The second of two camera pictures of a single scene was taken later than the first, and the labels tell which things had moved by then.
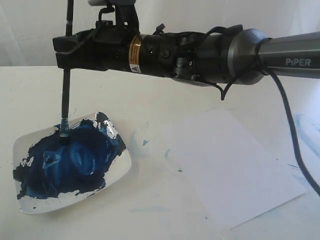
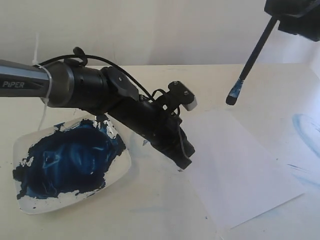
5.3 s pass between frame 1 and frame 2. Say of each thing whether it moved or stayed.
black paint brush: moved
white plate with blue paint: stayed
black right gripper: moved
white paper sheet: stayed
